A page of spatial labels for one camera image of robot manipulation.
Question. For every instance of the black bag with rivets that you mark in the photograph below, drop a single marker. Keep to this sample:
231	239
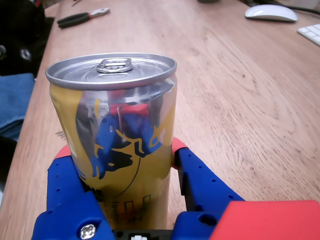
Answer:
20	30

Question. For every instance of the red camera mount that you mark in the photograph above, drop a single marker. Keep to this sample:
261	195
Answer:
270	222

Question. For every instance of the yellow energy drink can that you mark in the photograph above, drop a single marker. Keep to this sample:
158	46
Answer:
125	160

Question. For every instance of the blue jeans leg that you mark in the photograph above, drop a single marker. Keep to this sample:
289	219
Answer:
13	105

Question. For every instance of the white computer mouse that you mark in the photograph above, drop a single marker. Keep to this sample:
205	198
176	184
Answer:
271	13

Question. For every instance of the white keyboard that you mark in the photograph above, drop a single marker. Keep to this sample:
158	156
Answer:
312	33

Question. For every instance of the blue gripper finger with pink tip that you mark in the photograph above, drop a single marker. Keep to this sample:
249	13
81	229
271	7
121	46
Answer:
65	200
207	187

